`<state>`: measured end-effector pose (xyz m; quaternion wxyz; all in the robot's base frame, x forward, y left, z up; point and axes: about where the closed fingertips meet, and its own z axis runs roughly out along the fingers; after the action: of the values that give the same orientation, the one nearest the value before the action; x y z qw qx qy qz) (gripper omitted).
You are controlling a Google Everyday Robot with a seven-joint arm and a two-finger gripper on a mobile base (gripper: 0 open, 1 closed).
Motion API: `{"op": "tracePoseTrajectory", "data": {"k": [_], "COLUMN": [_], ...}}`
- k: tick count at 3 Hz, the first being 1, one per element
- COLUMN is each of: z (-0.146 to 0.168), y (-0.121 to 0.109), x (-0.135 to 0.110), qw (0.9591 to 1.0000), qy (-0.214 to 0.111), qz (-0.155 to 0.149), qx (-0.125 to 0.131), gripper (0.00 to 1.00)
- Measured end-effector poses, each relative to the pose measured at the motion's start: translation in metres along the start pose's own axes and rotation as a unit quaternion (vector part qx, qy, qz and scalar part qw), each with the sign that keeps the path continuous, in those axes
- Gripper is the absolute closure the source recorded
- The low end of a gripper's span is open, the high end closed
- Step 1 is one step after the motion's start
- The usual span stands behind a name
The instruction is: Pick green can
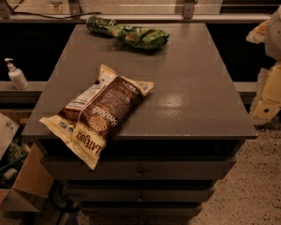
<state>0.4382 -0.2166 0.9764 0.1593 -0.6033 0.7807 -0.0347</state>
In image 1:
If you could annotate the grey drawer cabinet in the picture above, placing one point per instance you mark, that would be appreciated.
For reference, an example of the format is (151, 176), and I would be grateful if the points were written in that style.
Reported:
(172, 149)

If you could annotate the brown sea salt chip bag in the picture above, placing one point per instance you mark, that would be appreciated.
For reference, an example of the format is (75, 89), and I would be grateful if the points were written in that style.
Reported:
(105, 114)

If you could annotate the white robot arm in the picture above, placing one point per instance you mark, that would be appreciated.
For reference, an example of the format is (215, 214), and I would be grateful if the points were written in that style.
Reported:
(267, 102)

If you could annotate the brown white chip bag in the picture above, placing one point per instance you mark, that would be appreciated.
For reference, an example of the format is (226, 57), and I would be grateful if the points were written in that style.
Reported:
(63, 124)

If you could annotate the metal railing frame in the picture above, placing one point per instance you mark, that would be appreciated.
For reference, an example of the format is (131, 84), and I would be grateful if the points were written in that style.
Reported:
(130, 11)

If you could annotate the green chip bag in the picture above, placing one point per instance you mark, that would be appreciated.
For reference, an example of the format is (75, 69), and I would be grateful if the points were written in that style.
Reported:
(140, 37)

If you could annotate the white pump bottle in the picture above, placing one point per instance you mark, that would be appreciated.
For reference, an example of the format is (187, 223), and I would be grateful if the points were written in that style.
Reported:
(16, 75)

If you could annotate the green can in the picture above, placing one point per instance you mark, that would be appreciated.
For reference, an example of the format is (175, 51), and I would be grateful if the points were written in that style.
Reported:
(100, 25)

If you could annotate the open cardboard box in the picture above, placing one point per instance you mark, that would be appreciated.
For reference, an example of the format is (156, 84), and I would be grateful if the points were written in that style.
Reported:
(24, 182)

